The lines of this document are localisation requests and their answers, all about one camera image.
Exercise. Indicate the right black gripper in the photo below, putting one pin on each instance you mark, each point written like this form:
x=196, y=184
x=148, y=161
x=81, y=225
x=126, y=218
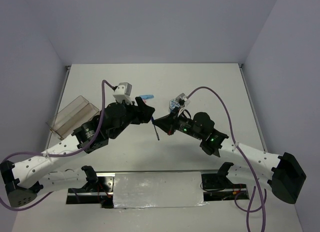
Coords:
x=168, y=123

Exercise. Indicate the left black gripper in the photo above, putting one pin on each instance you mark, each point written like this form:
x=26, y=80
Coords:
x=142, y=113

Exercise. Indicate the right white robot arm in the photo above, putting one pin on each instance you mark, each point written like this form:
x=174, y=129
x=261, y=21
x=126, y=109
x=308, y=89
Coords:
x=242, y=164

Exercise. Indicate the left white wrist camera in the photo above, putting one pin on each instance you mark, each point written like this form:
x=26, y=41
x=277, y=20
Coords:
x=122, y=93

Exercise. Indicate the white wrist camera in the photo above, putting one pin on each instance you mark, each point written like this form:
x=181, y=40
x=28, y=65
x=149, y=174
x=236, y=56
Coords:
x=182, y=102
x=122, y=93

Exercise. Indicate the clear brown three-compartment organizer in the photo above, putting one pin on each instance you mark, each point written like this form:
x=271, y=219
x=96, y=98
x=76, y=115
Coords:
x=71, y=117

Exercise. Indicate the white base cover plate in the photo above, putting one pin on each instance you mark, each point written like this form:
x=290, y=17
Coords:
x=158, y=190

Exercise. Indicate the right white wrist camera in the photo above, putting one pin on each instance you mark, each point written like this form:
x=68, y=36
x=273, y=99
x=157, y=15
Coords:
x=182, y=102

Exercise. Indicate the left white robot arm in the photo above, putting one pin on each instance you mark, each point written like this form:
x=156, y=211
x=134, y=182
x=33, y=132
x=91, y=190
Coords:
x=26, y=180

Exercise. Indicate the blue translucent eraser case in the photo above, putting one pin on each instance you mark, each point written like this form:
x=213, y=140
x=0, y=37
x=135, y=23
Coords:
x=147, y=97

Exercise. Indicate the blue pen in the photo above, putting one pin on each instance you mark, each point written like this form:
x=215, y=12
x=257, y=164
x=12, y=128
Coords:
x=156, y=132

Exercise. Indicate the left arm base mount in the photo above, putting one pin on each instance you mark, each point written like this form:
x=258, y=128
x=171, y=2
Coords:
x=98, y=189

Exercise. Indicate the blue slime jar right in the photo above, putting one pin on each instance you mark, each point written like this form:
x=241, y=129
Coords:
x=172, y=105

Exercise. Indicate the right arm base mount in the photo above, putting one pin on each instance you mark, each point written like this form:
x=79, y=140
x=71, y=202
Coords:
x=217, y=187

